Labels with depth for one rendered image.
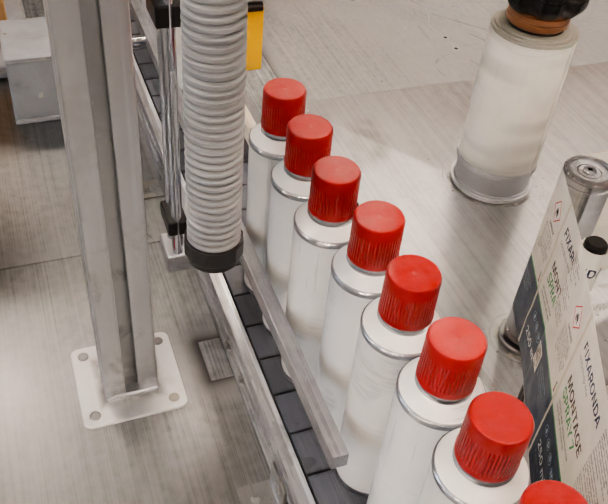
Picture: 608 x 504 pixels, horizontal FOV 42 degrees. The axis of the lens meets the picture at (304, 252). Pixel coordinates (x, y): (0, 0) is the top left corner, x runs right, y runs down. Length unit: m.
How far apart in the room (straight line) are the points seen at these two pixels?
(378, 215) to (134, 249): 0.19
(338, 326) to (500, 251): 0.31
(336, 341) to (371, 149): 0.40
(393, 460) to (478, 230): 0.39
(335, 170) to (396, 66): 0.67
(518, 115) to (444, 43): 0.48
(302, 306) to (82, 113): 0.21
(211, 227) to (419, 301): 0.13
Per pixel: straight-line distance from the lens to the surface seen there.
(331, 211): 0.53
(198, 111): 0.40
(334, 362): 0.57
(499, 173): 0.85
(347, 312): 0.53
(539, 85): 0.80
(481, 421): 0.40
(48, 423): 0.71
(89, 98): 0.51
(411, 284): 0.46
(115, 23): 0.49
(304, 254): 0.56
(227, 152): 0.41
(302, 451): 0.62
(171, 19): 0.60
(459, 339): 0.44
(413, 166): 0.90
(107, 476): 0.68
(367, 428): 0.54
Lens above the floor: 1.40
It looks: 42 degrees down
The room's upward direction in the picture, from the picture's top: 6 degrees clockwise
